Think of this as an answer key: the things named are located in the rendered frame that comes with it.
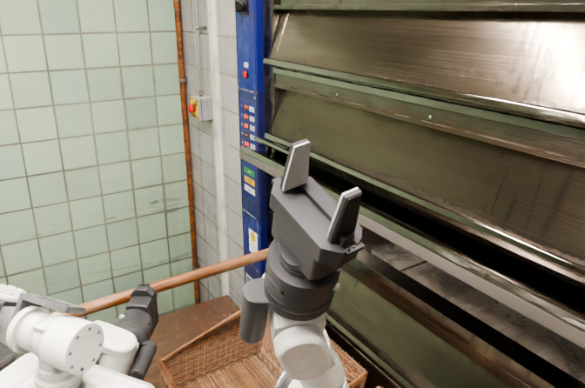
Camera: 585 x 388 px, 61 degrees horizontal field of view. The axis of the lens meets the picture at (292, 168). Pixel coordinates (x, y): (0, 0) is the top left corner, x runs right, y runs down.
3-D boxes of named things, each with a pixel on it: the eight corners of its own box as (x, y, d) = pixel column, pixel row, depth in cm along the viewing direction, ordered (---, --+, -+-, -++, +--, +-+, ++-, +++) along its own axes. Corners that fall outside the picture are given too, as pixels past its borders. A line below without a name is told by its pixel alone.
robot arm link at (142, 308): (123, 283, 121) (104, 311, 110) (162, 284, 121) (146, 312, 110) (129, 326, 125) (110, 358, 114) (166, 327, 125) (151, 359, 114)
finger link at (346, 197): (362, 183, 47) (349, 228, 51) (336, 195, 46) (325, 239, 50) (373, 194, 46) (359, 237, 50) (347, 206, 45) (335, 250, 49)
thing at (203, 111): (205, 115, 233) (204, 94, 230) (213, 119, 225) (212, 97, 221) (190, 117, 229) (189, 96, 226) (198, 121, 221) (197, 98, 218)
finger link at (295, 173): (290, 149, 50) (283, 193, 54) (315, 140, 51) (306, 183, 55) (281, 140, 51) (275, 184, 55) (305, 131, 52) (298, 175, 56)
